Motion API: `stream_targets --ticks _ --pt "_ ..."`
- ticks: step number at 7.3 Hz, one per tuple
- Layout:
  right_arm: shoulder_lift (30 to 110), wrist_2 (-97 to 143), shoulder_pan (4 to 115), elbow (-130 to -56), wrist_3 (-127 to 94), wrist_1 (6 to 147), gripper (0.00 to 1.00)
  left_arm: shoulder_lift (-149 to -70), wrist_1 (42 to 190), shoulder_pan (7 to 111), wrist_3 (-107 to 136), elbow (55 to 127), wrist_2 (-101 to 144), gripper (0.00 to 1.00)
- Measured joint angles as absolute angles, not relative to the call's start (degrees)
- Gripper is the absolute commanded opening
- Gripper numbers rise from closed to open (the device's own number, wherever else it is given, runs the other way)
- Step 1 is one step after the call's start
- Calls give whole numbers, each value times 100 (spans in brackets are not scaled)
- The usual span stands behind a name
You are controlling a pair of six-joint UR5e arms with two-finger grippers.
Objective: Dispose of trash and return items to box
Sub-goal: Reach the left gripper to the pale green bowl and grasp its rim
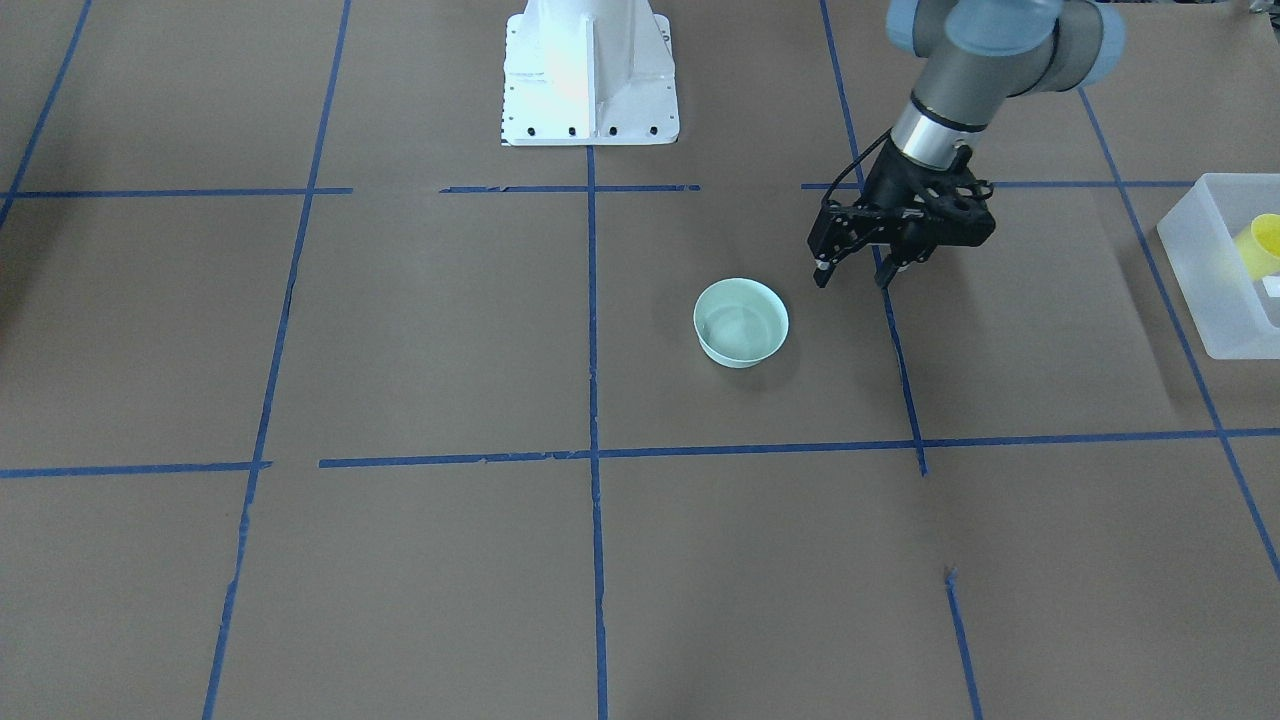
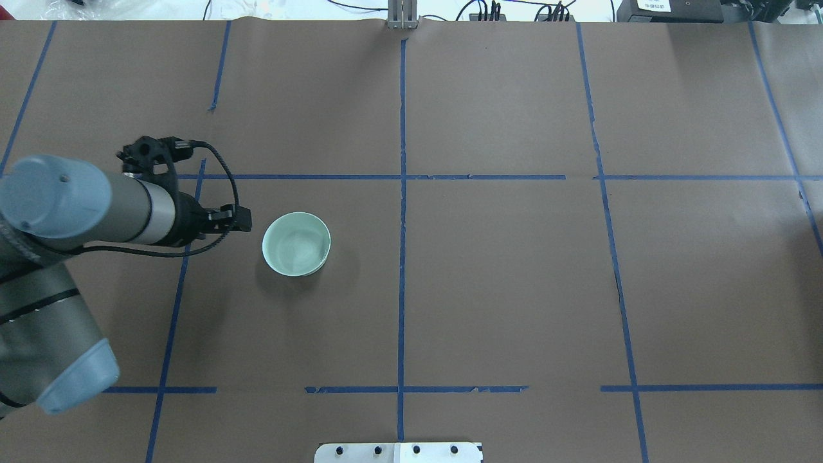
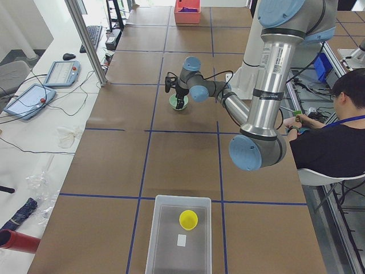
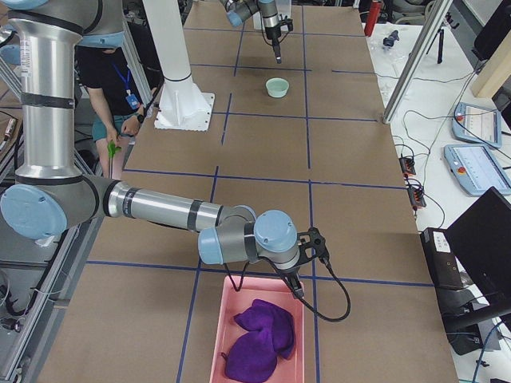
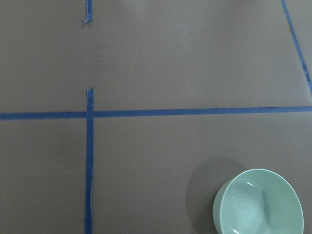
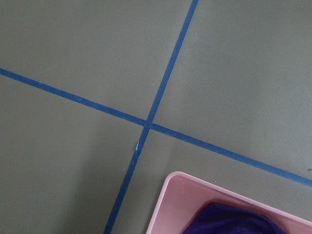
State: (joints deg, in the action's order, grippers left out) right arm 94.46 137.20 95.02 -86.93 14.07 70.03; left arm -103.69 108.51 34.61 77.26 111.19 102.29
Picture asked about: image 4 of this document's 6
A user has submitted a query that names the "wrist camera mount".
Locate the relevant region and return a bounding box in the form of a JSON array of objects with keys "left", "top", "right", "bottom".
[
  {"left": 297, "top": 227, "right": 331, "bottom": 267},
  {"left": 279, "top": 14, "right": 294, "bottom": 32}
]

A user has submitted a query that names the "far teach pendant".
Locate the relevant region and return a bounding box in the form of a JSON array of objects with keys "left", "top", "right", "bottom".
[{"left": 452, "top": 102, "right": 502, "bottom": 148}]

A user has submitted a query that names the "pink plastic bin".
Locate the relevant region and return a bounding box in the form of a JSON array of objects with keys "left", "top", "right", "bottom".
[{"left": 210, "top": 276, "right": 304, "bottom": 382}]

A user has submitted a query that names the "teach pendant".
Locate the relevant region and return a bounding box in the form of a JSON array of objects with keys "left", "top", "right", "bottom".
[
  {"left": 452, "top": 102, "right": 502, "bottom": 148},
  {"left": 443, "top": 144, "right": 510, "bottom": 196}
]

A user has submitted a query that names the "purple cloth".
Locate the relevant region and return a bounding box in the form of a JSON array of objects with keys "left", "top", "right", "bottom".
[{"left": 223, "top": 298, "right": 295, "bottom": 382}]

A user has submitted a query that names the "clear plastic box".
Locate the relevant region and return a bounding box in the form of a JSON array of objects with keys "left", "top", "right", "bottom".
[{"left": 252, "top": 0, "right": 291, "bottom": 31}]

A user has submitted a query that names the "black computer box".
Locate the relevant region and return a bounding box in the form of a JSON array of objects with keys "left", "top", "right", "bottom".
[{"left": 420, "top": 227, "right": 473, "bottom": 290}]

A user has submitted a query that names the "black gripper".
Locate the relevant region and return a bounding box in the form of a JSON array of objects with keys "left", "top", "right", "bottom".
[
  {"left": 275, "top": 263, "right": 304, "bottom": 299},
  {"left": 264, "top": 25, "right": 282, "bottom": 64}
]

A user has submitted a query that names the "black monitor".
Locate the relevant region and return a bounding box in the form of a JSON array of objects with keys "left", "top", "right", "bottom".
[{"left": 445, "top": 187, "right": 510, "bottom": 302}]

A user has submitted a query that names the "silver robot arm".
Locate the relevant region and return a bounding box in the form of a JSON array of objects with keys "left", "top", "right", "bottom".
[
  {"left": 1, "top": 1, "right": 307, "bottom": 298},
  {"left": 220, "top": 0, "right": 283, "bottom": 64}
]

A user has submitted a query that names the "green object in hand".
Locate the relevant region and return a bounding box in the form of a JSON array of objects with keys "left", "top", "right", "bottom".
[{"left": 107, "top": 140, "right": 122, "bottom": 159}]

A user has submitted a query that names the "orange black adapter box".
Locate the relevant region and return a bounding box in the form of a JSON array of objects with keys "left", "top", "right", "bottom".
[{"left": 399, "top": 156, "right": 416, "bottom": 178}]

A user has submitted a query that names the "near teach pendant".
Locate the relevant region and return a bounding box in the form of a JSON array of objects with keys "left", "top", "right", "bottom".
[{"left": 443, "top": 144, "right": 510, "bottom": 196}]

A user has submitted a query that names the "mint green bowl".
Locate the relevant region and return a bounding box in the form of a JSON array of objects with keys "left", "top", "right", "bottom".
[{"left": 265, "top": 77, "right": 290, "bottom": 98}]

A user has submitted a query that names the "white pedestal column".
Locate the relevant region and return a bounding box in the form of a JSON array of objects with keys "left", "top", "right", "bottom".
[{"left": 143, "top": 0, "right": 215, "bottom": 132}]

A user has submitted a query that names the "aluminium frame post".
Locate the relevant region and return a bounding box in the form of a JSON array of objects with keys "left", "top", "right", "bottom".
[{"left": 382, "top": 0, "right": 453, "bottom": 124}]

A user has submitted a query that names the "red cylinder bottle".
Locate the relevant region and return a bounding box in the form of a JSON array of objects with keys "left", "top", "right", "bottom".
[{"left": 364, "top": 0, "right": 382, "bottom": 37}]

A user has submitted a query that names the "black tripod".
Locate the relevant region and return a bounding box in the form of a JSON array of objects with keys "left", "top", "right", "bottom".
[{"left": 426, "top": 28, "right": 445, "bottom": 64}]

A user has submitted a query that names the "seated person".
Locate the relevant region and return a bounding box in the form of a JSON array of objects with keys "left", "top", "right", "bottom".
[{"left": 76, "top": 46, "right": 144, "bottom": 180}]

